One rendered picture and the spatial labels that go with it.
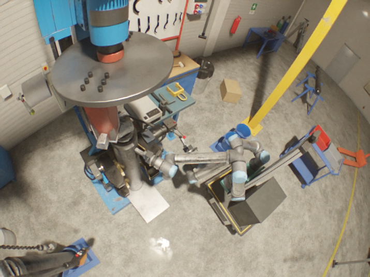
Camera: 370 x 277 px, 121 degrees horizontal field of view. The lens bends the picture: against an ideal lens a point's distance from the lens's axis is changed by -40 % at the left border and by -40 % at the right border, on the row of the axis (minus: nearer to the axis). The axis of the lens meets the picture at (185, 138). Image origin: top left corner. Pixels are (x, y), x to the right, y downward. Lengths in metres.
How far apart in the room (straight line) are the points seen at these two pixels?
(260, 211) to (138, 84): 1.85
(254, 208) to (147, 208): 1.37
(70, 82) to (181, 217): 2.29
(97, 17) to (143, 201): 2.21
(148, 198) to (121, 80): 1.98
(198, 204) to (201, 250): 0.71
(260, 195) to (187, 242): 1.22
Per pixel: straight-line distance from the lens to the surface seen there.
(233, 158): 1.34
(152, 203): 2.45
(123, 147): 1.26
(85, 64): 0.82
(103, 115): 0.74
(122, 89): 0.64
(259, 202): 2.13
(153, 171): 2.17
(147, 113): 1.75
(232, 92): 3.77
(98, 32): 0.70
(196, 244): 2.66
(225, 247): 2.81
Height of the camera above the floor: 2.57
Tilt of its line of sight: 57 degrees down
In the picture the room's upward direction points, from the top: 20 degrees clockwise
